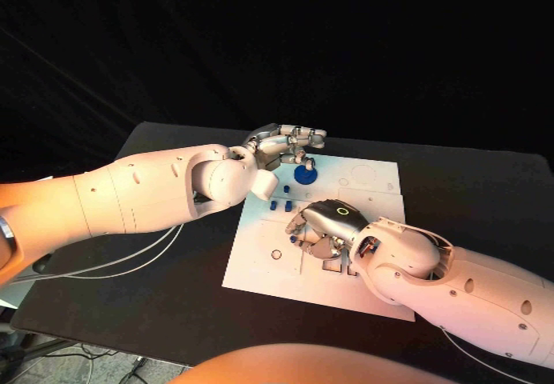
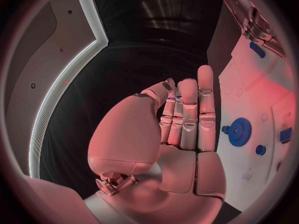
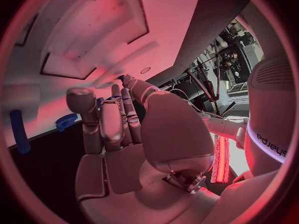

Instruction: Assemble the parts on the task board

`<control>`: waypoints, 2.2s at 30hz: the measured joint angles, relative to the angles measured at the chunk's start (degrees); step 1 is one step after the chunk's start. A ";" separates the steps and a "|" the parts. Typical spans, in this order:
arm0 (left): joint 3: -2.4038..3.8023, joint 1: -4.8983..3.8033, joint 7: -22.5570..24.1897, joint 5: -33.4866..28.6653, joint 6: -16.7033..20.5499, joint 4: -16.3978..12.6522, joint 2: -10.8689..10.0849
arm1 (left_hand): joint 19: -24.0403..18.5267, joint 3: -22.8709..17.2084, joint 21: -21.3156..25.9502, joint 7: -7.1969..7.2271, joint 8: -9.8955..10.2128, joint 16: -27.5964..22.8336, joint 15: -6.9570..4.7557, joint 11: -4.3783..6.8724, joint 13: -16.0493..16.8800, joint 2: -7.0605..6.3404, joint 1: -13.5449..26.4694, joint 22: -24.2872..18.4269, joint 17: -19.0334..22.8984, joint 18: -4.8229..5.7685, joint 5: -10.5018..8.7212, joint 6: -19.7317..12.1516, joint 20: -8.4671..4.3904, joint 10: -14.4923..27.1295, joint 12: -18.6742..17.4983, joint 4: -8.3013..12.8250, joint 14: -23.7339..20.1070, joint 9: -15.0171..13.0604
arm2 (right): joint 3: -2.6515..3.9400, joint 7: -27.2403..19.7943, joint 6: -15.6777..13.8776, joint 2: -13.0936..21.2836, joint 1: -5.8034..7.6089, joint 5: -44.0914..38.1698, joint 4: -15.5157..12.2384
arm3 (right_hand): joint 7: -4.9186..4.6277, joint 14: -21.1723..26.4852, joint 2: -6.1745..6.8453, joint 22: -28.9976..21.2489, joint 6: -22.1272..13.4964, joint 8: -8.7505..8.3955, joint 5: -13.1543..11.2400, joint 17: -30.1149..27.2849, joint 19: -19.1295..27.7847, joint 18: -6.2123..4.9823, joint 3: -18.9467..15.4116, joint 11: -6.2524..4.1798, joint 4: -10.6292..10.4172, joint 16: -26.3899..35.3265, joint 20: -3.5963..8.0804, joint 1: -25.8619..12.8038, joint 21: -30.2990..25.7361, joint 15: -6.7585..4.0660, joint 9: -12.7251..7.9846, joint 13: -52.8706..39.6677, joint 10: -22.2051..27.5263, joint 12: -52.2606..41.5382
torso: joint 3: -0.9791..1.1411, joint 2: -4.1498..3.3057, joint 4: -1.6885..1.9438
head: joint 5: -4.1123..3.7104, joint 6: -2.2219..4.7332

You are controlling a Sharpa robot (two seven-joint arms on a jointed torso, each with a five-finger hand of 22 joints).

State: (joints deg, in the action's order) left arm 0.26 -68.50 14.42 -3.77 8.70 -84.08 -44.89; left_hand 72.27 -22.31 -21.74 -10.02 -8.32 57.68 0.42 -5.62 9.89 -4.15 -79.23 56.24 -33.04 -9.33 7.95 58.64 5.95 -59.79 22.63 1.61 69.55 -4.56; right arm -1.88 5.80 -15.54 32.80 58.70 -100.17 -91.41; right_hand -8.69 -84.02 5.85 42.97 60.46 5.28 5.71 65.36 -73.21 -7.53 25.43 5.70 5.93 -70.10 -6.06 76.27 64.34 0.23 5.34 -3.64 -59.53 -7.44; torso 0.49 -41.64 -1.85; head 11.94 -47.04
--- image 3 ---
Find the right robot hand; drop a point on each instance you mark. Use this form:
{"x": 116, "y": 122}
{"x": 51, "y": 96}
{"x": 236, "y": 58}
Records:
{"x": 172, "y": 134}

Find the blue peg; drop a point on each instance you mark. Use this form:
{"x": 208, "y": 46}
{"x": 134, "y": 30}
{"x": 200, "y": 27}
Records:
{"x": 121, "y": 79}

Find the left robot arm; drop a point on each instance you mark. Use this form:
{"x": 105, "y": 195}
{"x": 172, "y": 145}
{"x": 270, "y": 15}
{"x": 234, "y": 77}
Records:
{"x": 222, "y": 125}

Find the white task board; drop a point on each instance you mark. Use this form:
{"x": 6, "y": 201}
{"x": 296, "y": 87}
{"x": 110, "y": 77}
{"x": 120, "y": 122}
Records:
{"x": 163, "y": 13}

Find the glowing light bar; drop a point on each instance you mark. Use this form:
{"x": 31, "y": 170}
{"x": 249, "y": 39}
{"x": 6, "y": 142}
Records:
{"x": 220, "y": 158}

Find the dark tripod stand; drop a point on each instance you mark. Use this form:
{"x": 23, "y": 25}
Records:
{"x": 209, "y": 85}

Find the blue block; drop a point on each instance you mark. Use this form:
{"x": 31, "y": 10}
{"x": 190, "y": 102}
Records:
{"x": 100, "y": 102}

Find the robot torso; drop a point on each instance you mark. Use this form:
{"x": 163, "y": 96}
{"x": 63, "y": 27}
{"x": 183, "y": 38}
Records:
{"x": 268, "y": 106}

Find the blue gear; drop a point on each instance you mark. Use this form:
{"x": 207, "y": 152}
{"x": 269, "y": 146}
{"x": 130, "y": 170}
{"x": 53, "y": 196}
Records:
{"x": 66, "y": 120}

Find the blue long cylinder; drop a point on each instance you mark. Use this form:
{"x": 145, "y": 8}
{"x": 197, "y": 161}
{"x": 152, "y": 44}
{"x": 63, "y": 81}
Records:
{"x": 19, "y": 132}

